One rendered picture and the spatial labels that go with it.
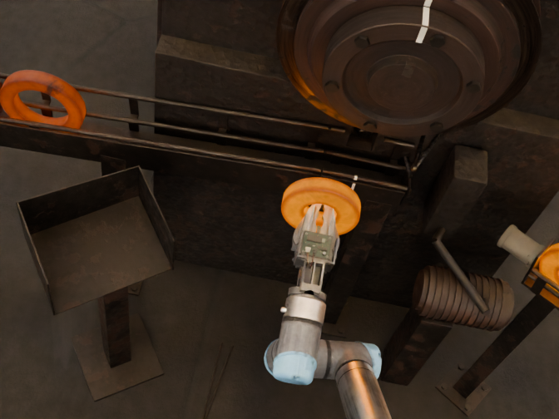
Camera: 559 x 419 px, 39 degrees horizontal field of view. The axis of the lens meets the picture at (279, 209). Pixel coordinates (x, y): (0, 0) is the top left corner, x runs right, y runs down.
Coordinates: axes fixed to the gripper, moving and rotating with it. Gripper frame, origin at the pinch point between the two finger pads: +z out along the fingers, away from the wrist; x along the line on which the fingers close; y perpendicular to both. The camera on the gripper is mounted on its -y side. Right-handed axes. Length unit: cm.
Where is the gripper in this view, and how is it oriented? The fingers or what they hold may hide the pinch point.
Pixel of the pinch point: (322, 203)
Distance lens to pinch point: 155.4
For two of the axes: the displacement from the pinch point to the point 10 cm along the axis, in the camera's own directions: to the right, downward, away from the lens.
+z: 1.8, -9.3, 3.2
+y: 0.9, -3.1, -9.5
